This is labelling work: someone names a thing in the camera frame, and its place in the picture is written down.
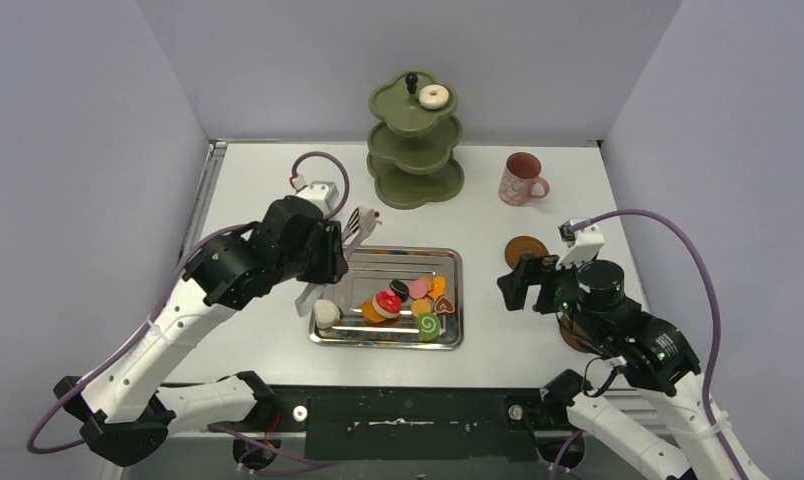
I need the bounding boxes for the red frosted donut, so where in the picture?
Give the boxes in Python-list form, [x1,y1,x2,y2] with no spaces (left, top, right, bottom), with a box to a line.
[372,289,403,319]

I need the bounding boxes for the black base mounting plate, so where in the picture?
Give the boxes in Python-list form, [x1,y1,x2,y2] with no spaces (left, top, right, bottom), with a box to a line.
[224,386,574,463]

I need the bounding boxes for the orange round cake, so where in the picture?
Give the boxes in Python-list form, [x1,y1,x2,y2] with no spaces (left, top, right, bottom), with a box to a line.
[361,300,385,324]

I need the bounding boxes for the green swiss roll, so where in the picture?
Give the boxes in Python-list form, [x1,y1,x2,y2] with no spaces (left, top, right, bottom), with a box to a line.
[416,312,443,342]

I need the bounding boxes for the pink floral mug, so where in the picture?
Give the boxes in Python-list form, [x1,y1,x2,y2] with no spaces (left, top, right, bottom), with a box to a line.
[498,152,551,206]

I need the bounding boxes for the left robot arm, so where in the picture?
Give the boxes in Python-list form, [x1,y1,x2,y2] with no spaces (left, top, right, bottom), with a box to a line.
[54,196,348,467]

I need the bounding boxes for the stainless steel tray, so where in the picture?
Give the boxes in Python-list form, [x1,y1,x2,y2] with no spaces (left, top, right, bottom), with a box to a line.
[309,246,463,350]

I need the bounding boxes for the brown wooden coaster far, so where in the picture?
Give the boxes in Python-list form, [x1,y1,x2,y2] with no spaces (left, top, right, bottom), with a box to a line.
[503,236,549,269]

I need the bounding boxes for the brown wooden coaster near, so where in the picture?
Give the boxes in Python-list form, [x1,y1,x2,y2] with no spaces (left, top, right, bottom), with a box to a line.
[557,315,594,354]

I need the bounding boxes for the white swiss roll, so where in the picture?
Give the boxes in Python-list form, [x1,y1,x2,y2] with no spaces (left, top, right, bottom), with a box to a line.
[312,299,341,330]

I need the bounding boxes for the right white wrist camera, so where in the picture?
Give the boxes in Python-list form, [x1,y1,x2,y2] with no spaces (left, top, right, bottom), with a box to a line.
[556,218,605,270]

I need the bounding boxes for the purple cable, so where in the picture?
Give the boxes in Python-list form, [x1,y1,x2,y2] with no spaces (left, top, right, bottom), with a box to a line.
[25,151,352,475]
[567,209,751,480]

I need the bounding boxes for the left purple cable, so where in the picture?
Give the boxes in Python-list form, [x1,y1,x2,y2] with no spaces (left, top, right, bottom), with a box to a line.
[25,151,352,475]

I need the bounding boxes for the aluminium rail left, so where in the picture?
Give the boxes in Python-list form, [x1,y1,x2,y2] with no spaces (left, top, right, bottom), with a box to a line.
[179,139,229,258]

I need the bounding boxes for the metal serving tongs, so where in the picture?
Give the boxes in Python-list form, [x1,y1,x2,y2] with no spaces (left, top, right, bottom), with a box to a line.
[294,206,378,317]

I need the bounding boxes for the pink macaron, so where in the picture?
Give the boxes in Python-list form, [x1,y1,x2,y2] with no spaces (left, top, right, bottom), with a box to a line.
[408,279,429,300]

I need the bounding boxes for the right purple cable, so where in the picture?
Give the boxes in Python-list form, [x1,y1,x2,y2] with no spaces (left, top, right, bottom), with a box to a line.
[567,209,751,480]

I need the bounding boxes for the black sandwich cookie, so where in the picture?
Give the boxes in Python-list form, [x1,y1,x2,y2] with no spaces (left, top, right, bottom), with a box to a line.
[389,279,410,301]

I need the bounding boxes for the white ring donut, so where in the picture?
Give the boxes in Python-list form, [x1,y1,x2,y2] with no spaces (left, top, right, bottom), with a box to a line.
[417,84,451,111]

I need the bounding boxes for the green three-tier serving stand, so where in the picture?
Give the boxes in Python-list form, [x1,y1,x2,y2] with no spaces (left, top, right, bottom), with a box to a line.
[367,69,464,210]

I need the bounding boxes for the orange fish cake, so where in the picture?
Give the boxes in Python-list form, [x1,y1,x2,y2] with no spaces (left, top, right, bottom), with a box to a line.
[428,276,447,302]

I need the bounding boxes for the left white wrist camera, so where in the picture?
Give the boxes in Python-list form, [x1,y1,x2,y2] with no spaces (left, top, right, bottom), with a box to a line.
[292,177,339,217]

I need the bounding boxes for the round tan biscuit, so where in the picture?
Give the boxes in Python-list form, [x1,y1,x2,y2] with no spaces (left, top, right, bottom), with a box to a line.
[410,298,433,318]

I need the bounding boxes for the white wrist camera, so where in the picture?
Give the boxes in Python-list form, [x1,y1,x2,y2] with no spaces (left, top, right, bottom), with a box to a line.
[556,218,605,270]
[292,177,339,217]

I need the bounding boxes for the brown heart cookie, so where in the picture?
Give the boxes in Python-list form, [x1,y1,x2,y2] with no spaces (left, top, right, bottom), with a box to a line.
[433,296,456,315]

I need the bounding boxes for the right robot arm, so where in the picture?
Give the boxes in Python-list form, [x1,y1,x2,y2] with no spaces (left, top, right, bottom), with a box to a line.
[497,255,766,479]

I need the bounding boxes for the brown wooden coaster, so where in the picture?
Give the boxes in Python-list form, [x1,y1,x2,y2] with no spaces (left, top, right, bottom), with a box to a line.
[557,315,594,354]
[503,236,549,269]

